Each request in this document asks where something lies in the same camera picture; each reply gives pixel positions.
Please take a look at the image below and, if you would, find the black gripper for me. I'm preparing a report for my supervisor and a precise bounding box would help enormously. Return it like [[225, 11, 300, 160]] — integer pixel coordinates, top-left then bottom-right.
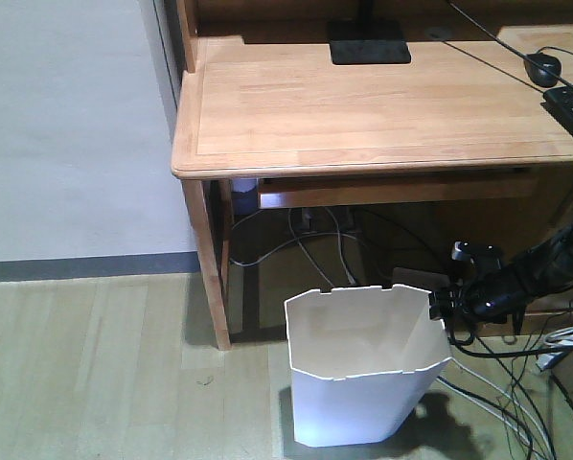
[[428, 283, 487, 322]]

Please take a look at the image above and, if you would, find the white plastic trash bin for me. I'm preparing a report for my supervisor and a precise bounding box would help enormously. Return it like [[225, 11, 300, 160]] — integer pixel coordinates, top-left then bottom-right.
[[284, 284, 451, 448]]

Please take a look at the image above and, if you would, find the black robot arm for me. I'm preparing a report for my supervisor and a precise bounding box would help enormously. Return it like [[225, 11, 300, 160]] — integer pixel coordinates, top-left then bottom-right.
[[429, 225, 573, 323]]

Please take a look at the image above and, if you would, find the wooden desk drawer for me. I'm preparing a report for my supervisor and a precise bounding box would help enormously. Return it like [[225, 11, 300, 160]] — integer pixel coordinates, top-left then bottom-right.
[[258, 170, 539, 209]]

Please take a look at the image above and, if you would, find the black computer mouse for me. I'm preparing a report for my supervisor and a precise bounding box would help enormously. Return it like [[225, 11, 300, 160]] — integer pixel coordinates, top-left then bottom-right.
[[523, 52, 562, 88]]

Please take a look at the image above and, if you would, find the black monitor stand base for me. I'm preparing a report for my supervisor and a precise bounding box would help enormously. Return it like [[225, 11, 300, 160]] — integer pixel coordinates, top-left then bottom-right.
[[328, 20, 412, 65]]

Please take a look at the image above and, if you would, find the wooden desk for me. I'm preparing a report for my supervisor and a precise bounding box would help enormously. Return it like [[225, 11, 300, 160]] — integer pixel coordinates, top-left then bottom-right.
[[172, 1, 573, 350]]

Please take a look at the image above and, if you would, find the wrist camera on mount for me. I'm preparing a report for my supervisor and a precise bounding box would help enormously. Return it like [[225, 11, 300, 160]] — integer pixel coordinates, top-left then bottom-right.
[[451, 241, 503, 276]]

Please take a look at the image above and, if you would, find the white cable under desk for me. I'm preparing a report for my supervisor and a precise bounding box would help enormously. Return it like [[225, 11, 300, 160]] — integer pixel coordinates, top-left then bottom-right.
[[230, 206, 364, 287]]

